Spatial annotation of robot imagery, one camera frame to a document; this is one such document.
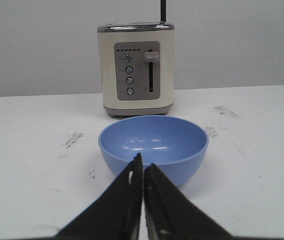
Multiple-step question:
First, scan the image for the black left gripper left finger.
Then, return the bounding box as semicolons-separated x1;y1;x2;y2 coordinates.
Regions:
55;153;143;240

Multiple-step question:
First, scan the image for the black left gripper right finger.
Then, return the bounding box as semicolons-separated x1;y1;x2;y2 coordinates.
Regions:
143;164;233;240

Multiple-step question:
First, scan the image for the blue plastic bowl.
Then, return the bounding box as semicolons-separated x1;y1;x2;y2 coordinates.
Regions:
98;115;209;186

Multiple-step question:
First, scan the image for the cream two-slot toaster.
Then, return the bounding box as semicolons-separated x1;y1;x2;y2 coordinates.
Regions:
97;21;175;117

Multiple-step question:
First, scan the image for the black tripod pole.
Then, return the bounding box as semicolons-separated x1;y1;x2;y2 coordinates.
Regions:
160;0;167;22

